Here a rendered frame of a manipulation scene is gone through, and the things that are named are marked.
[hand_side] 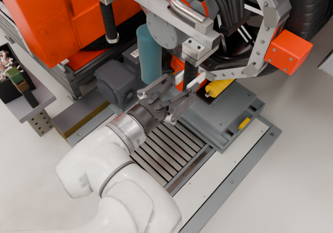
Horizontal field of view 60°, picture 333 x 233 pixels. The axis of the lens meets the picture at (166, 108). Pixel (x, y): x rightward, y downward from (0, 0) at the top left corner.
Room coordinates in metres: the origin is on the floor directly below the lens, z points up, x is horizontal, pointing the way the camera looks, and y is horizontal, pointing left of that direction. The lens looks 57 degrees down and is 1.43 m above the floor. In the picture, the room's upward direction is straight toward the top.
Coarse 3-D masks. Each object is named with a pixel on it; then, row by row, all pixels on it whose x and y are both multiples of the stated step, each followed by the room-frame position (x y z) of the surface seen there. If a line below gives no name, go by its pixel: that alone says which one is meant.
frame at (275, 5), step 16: (272, 0) 0.60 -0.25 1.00; (288, 0) 0.62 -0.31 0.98; (272, 16) 0.58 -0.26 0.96; (288, 16) 0.61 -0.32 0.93; (272, 32) 0.58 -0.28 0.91; (176, 48) 0.81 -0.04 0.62; (256, 48) 0.59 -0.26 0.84; (208, 64) 0.75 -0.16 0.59; (224, 64) 0.70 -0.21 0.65; (240, 64) 0.66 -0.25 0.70; (256, 64) 0.58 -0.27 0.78
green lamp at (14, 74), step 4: (12, 68) 0.67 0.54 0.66; (16, 68) 0.68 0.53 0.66; (8, 72) 0.66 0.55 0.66; (12, 72) 0.66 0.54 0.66; (16, 72) 0.66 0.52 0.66; (20, 72) 0.66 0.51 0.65; (8, 76) 0.64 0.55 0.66; (12, 76) 0.64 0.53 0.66; (16, 76) 0.65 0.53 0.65; (20, 76) 0.66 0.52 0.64; (12, 80) 0.63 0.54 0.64; (16, 80) 0.64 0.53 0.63; (20, 80) 0.65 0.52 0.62
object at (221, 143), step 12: (168, 96) 0.92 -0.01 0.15; (252, 108) 0.82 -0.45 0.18; (180, 120) 0.80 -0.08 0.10; (192, 120) 0.77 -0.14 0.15; (240, 120) 0.77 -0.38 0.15; (252, 120) 0.79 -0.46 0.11; (204, 132) 0.69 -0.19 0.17; (228, 132) 0.68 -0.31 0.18; (240, 132) 0.71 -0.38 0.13; (216, 144) 0.63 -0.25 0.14; (228, 144) 0.63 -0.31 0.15
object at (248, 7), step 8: (248, 0) 0.77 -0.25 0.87; (248, 8) 0.74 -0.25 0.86; (256, 8) 0.73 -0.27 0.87; (216, 16) 1.00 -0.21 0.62; (216, 24) 0.95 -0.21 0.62; (240, 32) 0.75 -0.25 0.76; (248, 32) 0.73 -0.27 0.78; (256, 32) 0.88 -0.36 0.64; (224, 40) 0.78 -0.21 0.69; (232, 40) 0.85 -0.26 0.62; (240, 40) 0.84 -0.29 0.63; (248, 40) 0.72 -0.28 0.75; (224, 48) 0.78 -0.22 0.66; (232, 48) 0.80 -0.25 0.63; (240, 48) 0.78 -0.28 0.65; (248, 48) 0.76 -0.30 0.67; (216, 56) 0.77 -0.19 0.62; (224, 56) 0.76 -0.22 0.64; (232, 56) 0.74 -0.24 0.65; (240, 56) 0.72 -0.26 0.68; (248, 56) 0.69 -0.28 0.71
